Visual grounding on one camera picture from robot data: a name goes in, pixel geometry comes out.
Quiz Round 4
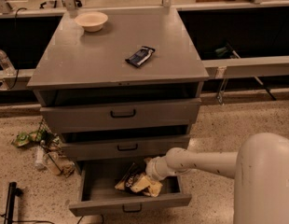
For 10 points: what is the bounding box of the green object in dark bin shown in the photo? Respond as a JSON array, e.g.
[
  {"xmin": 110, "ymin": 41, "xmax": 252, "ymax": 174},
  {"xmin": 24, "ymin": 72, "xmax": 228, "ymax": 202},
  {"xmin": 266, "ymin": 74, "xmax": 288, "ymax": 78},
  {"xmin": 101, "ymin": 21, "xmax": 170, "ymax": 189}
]
[{"xmin": 215, "ymin": 47, "xmax": 231, "ymax": 58}]

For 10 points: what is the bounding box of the black stand on floor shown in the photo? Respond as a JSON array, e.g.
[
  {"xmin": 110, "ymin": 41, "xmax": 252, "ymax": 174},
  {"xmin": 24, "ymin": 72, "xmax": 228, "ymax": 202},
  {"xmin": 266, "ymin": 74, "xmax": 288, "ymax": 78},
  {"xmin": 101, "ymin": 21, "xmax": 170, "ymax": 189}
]
[{"xmin": 4, "ymin": 182, "xmax": 23, "ymax": 224}]

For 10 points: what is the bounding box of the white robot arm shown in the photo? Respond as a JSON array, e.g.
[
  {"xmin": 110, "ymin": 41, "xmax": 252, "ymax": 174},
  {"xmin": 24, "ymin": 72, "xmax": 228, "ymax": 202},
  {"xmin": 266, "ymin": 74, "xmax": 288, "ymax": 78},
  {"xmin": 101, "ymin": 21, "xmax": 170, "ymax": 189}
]
[{"xmin": 145, "ymin": 133, "xmax": 289, "ymax": 224}]

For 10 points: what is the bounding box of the brown sea salt chip bag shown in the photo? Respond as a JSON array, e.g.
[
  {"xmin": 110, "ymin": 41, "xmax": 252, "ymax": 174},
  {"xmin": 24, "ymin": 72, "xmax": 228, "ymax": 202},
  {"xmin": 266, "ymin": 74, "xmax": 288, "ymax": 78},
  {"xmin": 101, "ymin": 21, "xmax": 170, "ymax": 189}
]
[{"xmin": 115, "ymin": 162, "xmax": 156, "ymax": 195}]

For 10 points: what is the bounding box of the grey open bottom drawer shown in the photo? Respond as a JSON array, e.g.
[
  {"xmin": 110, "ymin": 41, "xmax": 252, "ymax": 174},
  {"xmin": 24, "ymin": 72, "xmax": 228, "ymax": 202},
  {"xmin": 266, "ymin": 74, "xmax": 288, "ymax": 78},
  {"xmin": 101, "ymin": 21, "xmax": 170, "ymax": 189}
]
[{"xmin": 69, "ymin": 156, "xmax": 192, "ymax": 217}]

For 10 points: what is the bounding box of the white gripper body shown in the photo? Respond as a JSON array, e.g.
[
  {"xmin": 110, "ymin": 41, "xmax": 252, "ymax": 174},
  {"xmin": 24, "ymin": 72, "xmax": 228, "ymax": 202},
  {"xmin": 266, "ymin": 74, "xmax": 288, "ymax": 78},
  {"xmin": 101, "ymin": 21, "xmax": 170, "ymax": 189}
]
[{"xmin": 145, "ymin": 157, "xmax": 175, "ymax": 181}]

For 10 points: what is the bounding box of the green snack bag on floor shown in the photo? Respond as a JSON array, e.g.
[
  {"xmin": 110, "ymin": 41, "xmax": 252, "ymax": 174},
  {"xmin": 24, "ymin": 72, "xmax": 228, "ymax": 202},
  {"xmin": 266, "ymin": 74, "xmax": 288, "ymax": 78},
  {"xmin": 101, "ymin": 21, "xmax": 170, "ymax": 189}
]
[{"xmin": 12, "ymin": 130, "xmax": 47, "ymax": 147}]

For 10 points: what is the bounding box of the white paper bowl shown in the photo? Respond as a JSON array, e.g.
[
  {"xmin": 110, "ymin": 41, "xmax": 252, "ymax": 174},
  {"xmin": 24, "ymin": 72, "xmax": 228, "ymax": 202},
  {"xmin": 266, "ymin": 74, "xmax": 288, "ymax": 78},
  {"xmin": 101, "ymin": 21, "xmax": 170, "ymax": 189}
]
[{"xmin": 75, "ymin": 11, "xmax": 108, "ymax": 32}]

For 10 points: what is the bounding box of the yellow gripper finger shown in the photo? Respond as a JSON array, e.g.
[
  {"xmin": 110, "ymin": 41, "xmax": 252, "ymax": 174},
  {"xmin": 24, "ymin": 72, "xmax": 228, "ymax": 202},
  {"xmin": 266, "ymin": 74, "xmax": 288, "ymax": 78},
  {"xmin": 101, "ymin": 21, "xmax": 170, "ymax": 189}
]
[
  {"xmin": 142, "ymin": 181, "xmax": 163, "ymax": 197},
  {"xmin": 131, "ymin": 175, "xmax": 150, "ymax": 192}
]

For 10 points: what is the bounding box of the dark blue snack bar wrapper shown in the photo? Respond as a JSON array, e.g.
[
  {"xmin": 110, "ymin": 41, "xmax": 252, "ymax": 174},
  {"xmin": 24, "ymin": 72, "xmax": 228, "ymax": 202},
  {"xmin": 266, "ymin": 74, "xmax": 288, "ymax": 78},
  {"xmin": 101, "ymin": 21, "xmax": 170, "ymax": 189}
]
[{"xmin": 125, "ymin": 46, "xmax": 156, "ymax": 68}]

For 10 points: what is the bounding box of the clear plastic bottle on floor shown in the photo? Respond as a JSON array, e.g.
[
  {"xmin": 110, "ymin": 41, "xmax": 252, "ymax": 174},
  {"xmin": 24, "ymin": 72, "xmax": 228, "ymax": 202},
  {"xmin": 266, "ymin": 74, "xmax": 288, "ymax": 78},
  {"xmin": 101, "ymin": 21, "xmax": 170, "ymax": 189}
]
[{"xmin": 34, "ymin": 146, "xmax": 45, "ymax": 171}]

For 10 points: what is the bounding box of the grey drawer cabinet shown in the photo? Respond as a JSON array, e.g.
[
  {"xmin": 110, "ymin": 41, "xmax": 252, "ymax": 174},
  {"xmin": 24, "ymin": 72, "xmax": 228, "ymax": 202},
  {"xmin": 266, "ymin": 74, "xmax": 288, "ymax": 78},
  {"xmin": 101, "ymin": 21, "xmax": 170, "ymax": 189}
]
[{"xmin": 27, "ymin": 7, "xmax": 210, "ymax": 173}]

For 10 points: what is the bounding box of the grey top drawer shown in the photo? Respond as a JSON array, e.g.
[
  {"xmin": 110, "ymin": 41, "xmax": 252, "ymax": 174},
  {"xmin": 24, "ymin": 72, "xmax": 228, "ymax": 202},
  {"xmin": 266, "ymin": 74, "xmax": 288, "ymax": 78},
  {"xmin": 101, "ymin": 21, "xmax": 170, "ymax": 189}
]
[{"xmin": 41, "ymin": 99, "xmax": 200, "ymax": 133}]

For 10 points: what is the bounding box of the clear water bottle at left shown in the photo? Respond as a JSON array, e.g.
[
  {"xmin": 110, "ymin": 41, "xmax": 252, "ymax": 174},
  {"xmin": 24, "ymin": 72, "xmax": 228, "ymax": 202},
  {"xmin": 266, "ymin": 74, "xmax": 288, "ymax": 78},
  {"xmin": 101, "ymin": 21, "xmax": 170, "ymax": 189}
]
[{"xmin": 0, "ymin": 49, "xmax": 16, "ymax": 77}]

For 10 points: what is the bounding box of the clear plastic cup on floor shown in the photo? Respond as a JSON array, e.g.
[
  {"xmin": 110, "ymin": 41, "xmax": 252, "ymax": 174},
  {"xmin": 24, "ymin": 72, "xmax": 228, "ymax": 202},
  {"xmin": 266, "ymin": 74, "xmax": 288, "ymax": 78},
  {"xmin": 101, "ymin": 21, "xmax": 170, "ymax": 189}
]
[{"xmin": 43, "ymin": 152, "xmax": 62, "ymax": 175}]

